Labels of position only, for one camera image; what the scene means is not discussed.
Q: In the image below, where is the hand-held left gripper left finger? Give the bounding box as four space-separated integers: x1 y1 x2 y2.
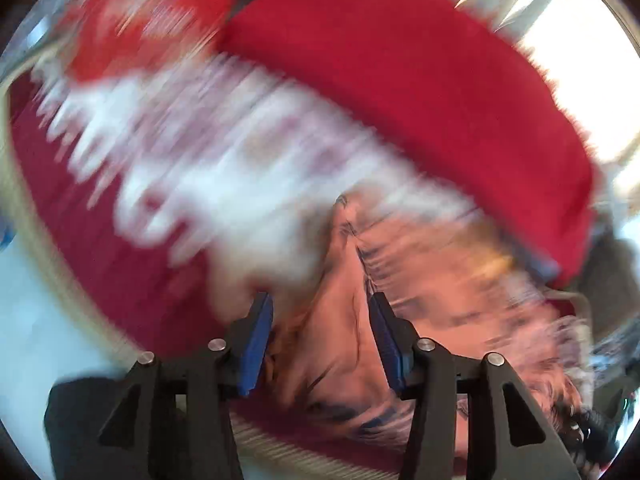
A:
45 291 275 480

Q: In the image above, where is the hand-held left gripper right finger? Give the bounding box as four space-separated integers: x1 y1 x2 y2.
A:
368 291 582 480

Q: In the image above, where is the orange floral shirt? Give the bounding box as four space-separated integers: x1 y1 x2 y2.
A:
267 194 593 463

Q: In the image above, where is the dark leather sofa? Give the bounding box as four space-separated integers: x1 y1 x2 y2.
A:
575 237 637 313

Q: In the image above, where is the floral plush blanket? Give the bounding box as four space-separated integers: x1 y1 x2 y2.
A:
7 55 596 471

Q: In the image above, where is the red quilted blanket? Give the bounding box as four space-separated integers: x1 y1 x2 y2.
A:
220 0 603 288

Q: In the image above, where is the red snack box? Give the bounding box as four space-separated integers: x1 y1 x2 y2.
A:
62 0 238 83

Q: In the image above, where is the dotted cream curtain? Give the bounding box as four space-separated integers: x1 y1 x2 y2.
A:
367 0 640 196

